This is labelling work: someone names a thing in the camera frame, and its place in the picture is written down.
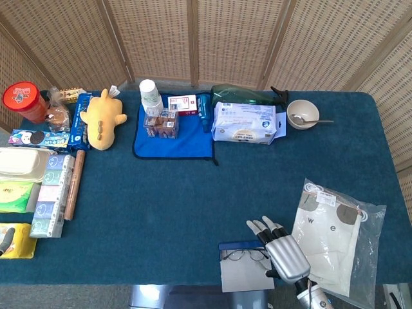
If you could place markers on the beige bowl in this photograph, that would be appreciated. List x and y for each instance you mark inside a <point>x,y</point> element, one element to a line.
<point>305,109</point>

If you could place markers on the yellow wet wipe pack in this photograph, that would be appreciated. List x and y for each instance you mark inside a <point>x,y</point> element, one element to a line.
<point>24,241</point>

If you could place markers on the white blue tissue pack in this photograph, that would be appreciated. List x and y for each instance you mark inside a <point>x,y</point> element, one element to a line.
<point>244,125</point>

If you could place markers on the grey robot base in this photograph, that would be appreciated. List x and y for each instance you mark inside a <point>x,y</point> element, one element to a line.
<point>151,297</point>

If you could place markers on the stack of paper cups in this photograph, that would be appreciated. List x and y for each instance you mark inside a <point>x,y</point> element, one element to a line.
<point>149,93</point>

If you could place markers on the blue cardboard glasses box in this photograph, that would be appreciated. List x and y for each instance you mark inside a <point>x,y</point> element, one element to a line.
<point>244,277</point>

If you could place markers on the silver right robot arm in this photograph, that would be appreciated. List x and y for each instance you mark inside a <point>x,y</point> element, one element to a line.
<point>313,296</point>

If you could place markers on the red lidded canister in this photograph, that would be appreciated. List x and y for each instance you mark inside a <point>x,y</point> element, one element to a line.
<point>22,96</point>

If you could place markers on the metal spoon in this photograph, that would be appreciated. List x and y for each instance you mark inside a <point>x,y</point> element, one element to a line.
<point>322,121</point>

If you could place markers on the red and white carton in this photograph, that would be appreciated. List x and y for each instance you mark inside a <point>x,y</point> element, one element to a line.
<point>183,104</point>

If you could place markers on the clear bag with white cloth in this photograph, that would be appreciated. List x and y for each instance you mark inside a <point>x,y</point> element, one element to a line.
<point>325,238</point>

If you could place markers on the pastel pocket tissue multipack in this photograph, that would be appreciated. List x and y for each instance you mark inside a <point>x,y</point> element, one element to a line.
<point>51,196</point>

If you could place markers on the blue sandwich cookie box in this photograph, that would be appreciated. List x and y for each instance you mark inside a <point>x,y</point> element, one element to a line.
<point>38,138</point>

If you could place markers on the blue cloth black trim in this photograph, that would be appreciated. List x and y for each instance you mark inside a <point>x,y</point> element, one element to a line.
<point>174,146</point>

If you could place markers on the small beige snack box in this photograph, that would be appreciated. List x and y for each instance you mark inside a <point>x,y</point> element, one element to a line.
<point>72,95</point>

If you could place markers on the clear bag of pastries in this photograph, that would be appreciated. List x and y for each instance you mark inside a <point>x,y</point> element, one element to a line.
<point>58,117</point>

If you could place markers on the yellow plush toy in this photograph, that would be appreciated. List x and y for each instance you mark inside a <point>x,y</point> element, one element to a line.
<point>101,122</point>

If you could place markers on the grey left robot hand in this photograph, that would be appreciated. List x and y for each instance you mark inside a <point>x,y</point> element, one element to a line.
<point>6,240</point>

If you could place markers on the clear coffee capsule box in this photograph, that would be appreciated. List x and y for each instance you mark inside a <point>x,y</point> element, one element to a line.
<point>161,125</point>

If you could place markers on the dark blue snack box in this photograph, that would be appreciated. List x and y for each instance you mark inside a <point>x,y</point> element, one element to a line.
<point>80,122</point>

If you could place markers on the grey metal frame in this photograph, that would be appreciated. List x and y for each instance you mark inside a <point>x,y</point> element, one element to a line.
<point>399,296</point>

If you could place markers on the green tissue pack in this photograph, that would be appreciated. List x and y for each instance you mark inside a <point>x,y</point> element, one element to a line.
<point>14,196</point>

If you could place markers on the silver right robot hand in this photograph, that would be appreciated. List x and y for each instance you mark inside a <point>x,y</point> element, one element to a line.
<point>288,257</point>

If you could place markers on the blue plastic bottle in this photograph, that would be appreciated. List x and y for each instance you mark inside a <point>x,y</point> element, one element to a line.
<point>204,109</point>

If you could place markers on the wooden rolling pin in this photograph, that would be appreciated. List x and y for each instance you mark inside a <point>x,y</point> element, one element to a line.
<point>75,183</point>

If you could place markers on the woven rattan folding screen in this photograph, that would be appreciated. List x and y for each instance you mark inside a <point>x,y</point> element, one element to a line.
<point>225,38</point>

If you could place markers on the white clamshell lunch box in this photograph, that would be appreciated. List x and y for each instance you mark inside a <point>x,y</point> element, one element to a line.
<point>19,164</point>

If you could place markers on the black-framed eyeglasses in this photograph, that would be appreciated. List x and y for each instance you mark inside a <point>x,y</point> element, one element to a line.
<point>236,256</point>

